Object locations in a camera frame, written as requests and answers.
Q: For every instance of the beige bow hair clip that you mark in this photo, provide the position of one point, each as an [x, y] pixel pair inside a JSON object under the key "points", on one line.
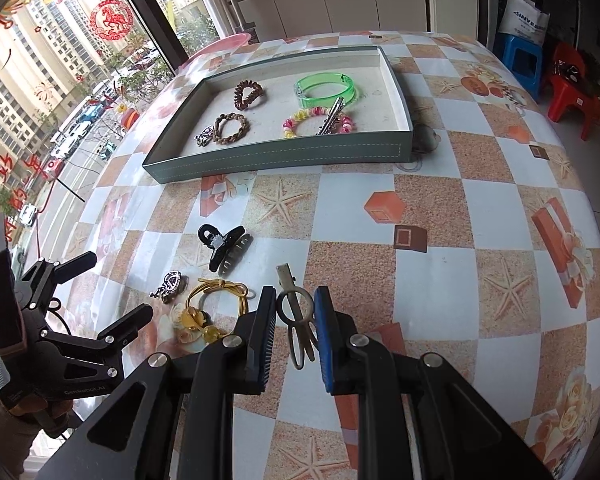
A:
{"points": [[286, 280]]}

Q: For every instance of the green translucent bangle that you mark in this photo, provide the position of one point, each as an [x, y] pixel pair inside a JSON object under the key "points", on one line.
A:
{"points": [[305, 100]]}

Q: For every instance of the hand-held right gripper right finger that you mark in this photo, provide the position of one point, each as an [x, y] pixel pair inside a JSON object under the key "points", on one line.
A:
{"points": [[325, 340]]}

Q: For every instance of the red horse window decal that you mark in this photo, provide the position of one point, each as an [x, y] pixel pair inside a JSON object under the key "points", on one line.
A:
{"points": [[111, 20]]}

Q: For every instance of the person's left forearm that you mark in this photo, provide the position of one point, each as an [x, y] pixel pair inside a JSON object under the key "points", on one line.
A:
{"points": [[5, 447]]}

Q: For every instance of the black claw hair clip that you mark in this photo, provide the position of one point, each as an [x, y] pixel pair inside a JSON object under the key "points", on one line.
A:
{"points": [[225, 255]]}

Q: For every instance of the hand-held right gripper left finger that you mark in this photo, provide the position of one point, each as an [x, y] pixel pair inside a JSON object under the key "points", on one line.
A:
{"points": [[265, 340]]}

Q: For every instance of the grey-green shallow box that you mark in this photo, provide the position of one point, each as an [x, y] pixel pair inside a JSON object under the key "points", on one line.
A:
{"points": [[270, 105]]}

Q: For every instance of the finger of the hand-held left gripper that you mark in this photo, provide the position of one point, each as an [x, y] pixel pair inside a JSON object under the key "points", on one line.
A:
{"points": [[65, 266], [125, 321]]}

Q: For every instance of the person's left hand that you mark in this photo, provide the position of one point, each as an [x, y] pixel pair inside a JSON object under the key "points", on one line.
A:
{"points": [[30, 407]]}

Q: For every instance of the small grey object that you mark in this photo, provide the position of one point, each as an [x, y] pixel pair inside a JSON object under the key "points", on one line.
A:
{"points": [[425, 140]]}

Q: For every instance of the red plastic chair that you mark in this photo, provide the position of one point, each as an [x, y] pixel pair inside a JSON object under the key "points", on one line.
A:
{"points": [[567, 95]]}

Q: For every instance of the silver heart charm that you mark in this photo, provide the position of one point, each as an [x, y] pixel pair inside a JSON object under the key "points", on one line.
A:
{"points": [[170, 282]]}

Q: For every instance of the white shopping bag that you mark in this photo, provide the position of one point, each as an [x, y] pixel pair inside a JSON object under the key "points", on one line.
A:
{"points": [[522, 15]]}

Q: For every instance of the blue plastic stool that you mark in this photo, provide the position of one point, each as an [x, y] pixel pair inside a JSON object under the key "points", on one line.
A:
{"points": [[515, 42]]}

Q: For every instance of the pink plastic plate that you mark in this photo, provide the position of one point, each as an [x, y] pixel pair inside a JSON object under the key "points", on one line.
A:
{"points": [[220, 42]]}

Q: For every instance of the small silver brooch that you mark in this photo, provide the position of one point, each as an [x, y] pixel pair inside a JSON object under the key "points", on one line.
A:
{"points": [[205, 136]]}

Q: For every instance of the pink star hair clip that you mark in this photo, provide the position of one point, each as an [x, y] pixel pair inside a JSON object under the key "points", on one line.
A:
{"points": [[330, 119]]}

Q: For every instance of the white cabinet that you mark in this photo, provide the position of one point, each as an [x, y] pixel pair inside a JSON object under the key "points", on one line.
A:
{"points": [[330, 5]]}

